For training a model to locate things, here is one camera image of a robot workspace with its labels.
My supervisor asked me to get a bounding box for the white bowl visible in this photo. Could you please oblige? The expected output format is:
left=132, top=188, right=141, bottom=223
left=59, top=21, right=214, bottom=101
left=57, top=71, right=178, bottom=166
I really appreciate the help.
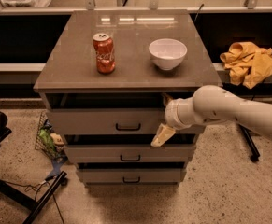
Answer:
left=149, top=38, right=188, bottom=70

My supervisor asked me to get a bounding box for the grey top drawer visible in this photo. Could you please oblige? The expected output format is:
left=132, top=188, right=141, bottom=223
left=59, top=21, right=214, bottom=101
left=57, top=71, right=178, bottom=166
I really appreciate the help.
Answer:
left=45, top=107, right=207, bottom=135

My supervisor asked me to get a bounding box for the grey bottom drawer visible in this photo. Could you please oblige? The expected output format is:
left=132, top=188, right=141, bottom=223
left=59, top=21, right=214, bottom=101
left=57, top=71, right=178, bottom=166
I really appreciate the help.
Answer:
left=77, top=169, right=186, bottom=184

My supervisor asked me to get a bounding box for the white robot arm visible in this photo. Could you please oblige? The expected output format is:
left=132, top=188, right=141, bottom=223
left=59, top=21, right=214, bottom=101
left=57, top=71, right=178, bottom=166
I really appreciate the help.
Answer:
left=151, top=85, right=272, bottom=147

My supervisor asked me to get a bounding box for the grey middle drawer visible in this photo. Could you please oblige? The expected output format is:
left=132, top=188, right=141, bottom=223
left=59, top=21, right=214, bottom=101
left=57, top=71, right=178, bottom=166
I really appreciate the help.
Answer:
left=64, top=144, right=195, bottom=163

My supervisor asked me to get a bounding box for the black floor cable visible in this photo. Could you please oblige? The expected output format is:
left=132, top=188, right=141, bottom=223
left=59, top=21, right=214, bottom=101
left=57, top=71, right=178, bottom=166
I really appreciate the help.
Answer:
left=4, top=179, right=65, bottom=224

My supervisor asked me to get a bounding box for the black stand leg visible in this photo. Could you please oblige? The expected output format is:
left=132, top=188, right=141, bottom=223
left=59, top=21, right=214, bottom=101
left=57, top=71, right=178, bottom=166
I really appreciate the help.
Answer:
left=239, top=126, right=260, bottom=162

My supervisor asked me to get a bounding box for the black chair base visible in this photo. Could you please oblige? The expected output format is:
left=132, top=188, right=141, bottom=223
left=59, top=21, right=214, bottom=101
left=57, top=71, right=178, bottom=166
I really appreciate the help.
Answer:
left=0, top=109, right=68, bottom=224

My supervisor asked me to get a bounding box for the grey drawer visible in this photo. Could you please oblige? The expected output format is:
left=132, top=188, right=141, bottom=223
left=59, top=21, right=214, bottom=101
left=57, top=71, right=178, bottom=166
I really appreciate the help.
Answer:
left=77, top=169, right=186, bottom=184
left=64, top=144, right=195, bottom=163
left=45, top=107, right=207, bottom=135

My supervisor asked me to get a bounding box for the yellow crumpled cloth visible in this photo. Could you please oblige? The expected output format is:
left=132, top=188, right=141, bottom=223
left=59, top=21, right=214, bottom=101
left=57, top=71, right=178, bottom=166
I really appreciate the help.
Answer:
left=220, top=42, right=272, bottom=89

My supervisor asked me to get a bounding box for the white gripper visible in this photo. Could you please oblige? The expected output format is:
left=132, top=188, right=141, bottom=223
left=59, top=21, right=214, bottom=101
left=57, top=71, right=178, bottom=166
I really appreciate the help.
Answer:
left=151, top=93, right=193, bottom=147

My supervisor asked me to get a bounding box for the red cola can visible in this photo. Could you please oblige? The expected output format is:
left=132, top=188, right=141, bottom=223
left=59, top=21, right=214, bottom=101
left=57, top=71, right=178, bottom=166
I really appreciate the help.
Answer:
left=93, top=33, right=115, bottom=74

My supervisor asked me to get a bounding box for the grey drawer cabinet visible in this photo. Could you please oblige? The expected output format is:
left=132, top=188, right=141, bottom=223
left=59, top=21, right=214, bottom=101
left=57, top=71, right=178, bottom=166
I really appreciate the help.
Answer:
left=33, top=9, right=223, bottom=187

